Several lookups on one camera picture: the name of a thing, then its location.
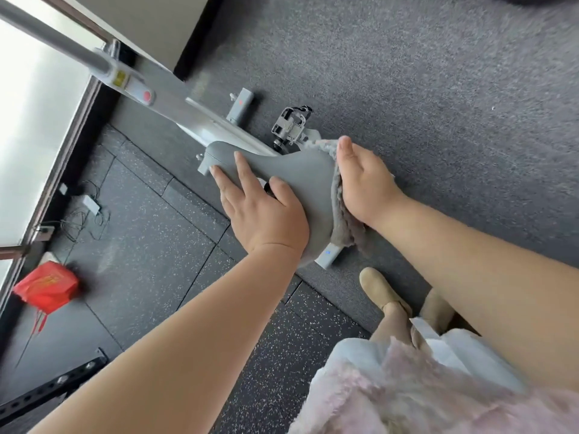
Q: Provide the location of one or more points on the person's left hand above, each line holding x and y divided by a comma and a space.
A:
267, 221

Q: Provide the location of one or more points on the person's right hand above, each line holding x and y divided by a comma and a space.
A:
368, 189

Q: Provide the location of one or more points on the person's left middle finger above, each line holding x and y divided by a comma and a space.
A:
225, 183

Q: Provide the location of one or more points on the person's left thumb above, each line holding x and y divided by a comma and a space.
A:
282, 192

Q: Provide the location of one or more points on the person's right thumb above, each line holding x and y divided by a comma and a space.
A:
346, 153

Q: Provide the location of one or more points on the grey exercise bike saddle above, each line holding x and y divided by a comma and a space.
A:
301, 173

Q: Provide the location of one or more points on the grey fluffy cleaning cloth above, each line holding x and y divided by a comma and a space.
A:
346, 232

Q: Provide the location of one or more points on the person's right forearm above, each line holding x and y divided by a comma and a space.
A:
488, 293

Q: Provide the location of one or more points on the person's left forearm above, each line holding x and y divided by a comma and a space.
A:
181, 348

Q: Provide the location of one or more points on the beige shoe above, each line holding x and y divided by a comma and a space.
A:
438, 309
380, 287

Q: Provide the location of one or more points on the white power adapter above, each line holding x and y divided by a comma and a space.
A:
90, 205

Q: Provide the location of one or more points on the white skirt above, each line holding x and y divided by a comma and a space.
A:
362, 361

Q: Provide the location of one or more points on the black perforated steel beam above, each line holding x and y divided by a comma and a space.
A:
49, 388

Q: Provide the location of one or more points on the white grey exercise bike frame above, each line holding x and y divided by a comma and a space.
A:
167, 97

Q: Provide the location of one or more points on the brown window frame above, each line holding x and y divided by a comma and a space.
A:
68, 144

